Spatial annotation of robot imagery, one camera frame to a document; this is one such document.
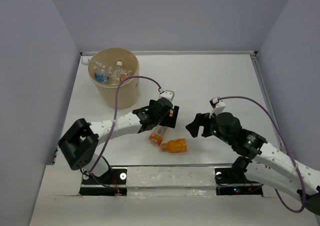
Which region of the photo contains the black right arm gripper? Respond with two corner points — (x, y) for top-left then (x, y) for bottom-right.
(185, 109), (233, 145)

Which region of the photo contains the tall orange juice bottle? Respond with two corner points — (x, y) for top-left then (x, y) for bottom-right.
(148, 125), (170, 146)

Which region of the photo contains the short orange bottle yellow cap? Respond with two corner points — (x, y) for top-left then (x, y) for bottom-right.
(161, 138), (187, 153)

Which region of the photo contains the orange bottle with white cap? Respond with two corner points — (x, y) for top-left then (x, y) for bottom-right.
(119, 71), (133, 82)

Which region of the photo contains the clear bottle blue cap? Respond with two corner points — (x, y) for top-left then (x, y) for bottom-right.
(94, 67), (110, 83)

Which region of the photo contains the clear crushed plastic bottle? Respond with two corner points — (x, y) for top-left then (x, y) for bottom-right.
(80, 58), (113, 72)

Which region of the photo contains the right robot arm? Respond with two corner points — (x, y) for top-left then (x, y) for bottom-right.
(186, 112), (320, 215)

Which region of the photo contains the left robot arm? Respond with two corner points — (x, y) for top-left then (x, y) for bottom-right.
(58, 98), (180, 183)

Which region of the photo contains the beige plastic bin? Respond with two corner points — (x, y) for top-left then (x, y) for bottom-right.
(87, 48), (140, 109)

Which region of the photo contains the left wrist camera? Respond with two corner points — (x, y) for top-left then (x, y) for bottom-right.
(158, 88), (175, 102)

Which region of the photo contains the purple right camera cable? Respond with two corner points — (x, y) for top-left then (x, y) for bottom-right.
(217, 95), (307, 213)

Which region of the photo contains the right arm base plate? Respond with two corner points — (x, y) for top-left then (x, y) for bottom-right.
(214, 167), (263, 196)

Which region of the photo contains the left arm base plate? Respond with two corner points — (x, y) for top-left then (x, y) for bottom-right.
(79, 167), (128, 196)

